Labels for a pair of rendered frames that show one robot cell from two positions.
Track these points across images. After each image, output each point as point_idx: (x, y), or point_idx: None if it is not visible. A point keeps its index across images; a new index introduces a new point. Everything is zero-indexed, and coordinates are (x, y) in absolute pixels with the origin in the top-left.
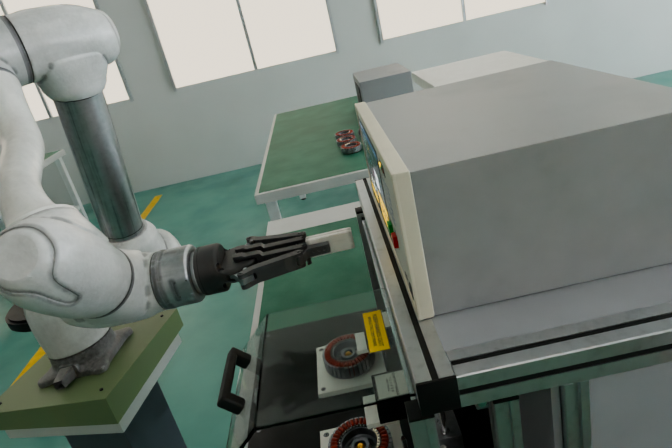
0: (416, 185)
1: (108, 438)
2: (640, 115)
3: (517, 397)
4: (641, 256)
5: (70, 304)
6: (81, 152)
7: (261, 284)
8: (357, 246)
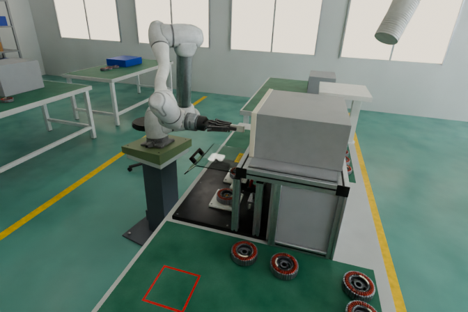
0: (258, 118)
1: (154, 171)
2: (326, 121)
3: (262, 183)
4: (317, 163)
5: (163, 115)
6: (179, 73)
7: (224, 143)
8: None
